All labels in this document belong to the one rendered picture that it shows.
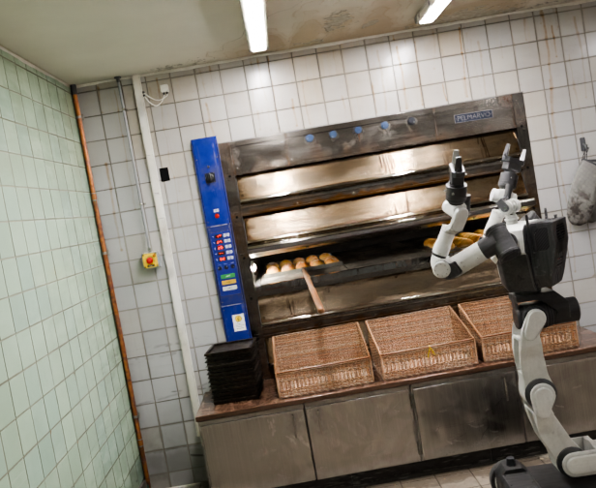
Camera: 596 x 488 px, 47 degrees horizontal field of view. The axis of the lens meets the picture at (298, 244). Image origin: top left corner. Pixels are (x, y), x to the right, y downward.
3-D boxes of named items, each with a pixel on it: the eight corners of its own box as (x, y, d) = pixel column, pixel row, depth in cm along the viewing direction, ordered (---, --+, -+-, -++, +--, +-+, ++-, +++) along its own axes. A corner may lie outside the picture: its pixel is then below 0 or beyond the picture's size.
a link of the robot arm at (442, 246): (441, 227, 308) (427, 265, 314) (438, 231, 299) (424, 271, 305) (463, 234, 306) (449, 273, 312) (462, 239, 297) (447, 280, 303)
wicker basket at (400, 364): (370, 362, 437) (363, 320, 435) (457, 347, 439) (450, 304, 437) (382, 381, 388) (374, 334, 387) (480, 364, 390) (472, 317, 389)
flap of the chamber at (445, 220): (248, 254, 418) (251, 258, 438) (536, 204, 422) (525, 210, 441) (247, 250, 419) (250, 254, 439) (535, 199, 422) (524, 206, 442)
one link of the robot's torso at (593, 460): (594, 458, 329) (590, 431, 329) (611, 474, 309) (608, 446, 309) (551, 465, 330) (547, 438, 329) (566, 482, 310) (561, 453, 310)
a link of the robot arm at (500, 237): (493, 265, 300) (521, 250, 295) (486, 261, 293) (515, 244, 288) (481, 244, 305) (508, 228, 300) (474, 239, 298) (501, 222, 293)
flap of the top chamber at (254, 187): (240, 204, 431) (235, 175, 436) (520, 157, 434) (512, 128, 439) (239, 202, 427) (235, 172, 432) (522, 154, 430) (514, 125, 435)
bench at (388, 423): (222, 478, 441) (205, 390, 437) (590, 412, 445) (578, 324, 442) (213, 518, 385) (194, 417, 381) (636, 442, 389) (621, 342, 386)
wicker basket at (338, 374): (278, 379, 437) (271, 336, 435) (366, 363, 438) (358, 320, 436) (278, 400, 388) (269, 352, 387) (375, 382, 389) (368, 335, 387)
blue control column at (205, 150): (258, 392, 631) (218, 160, 618) (276, 389, 631) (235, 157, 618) (251, 474, 438) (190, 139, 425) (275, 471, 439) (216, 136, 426)
